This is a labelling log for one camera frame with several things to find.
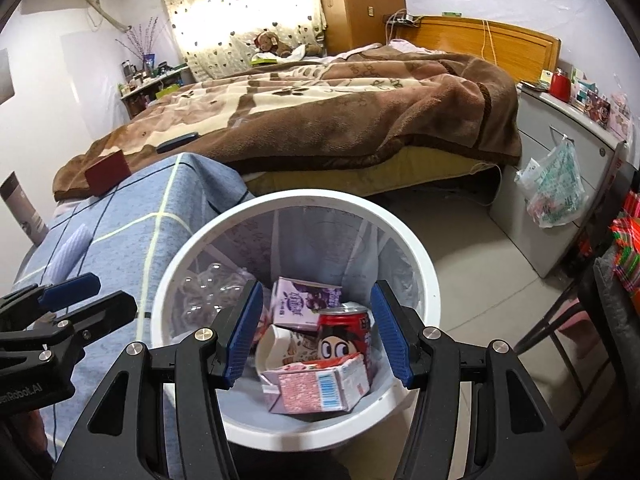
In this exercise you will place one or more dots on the yellow mattress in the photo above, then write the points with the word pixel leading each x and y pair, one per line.
pixel 400 175

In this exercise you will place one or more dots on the silver wall panel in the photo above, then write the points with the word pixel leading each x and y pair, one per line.
pixel 5 77

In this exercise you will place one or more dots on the purple milk carton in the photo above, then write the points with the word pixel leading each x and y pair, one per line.
pixel 300 300

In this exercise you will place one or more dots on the wooden headboard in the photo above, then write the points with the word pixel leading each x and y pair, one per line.
pixel 500 42

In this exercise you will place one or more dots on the cartoon printed box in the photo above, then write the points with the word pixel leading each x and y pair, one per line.
pixel 596 110

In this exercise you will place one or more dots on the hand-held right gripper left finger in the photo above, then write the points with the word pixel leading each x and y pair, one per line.
pixel 242 335

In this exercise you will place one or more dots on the translucent bin liner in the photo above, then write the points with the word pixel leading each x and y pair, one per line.
pixel 310 240

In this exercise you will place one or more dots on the dark red box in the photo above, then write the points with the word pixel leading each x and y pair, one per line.
pixel 107 172

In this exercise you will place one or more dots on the wrapped wall pipe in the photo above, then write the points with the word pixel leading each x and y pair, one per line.
pixel 105 10

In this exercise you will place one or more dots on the light blue ribbed cloth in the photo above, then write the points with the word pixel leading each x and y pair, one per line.
pixel 70 252

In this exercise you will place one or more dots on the purple flower branches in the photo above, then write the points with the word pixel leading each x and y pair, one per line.
pixel 142 40

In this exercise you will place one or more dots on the white round trash bin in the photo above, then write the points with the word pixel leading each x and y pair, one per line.
pixel 300 198

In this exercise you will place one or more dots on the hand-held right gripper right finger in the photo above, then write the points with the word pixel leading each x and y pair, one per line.
pixel 392 335

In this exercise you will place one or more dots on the wooden wardrobe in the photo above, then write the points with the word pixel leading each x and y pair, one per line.
pixel 360 5

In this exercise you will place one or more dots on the printed plastic bag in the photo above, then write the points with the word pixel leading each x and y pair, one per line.
pixel 552 185

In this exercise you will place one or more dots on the red cartoon drink can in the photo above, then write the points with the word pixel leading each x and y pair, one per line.
pixel 341 342

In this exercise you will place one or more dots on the grey thermos tumbler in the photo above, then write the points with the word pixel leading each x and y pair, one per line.
pixel 25 210

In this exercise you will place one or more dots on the patterned white paper cup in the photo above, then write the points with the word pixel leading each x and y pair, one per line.
pixel 271 347

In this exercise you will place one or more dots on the grey bedside cabinet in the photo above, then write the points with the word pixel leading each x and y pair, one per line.
pixel 540 240

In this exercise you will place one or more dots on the green tray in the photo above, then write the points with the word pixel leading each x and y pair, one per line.
pixel 265 61

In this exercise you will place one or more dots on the white wall sheet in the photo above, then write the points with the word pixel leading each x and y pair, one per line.
pixel 95 80

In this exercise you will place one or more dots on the brown patterned blanket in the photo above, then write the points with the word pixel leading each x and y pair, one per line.
pixel 325 110

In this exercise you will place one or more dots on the spotted window curtain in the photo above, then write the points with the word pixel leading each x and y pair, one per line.
pixel 230 10

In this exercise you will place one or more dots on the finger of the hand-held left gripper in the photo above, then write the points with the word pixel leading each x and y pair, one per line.
pixel 95 317
pixel 70 291

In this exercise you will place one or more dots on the pink milk carton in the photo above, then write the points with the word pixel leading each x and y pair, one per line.
pixel 310 385

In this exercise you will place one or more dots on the pink printed box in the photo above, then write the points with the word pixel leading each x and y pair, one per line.
pixel 621 115

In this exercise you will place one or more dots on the brown teddy bear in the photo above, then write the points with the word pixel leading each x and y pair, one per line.
pixel 272 44

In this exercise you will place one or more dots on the black chair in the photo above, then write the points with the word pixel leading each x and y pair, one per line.
pixel 615 360

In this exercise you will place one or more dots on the colourful woven cloth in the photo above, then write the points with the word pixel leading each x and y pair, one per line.
pixel 627 255

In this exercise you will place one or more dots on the white power strip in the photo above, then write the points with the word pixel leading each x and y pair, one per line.
pixel 402 19

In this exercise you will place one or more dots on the black phone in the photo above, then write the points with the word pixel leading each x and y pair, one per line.
pixel 177 143

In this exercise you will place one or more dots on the teal white box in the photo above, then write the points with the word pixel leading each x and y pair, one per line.
pixel 584 90

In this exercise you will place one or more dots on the cluttered white shelf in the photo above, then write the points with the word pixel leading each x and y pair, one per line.
pixel 150 90

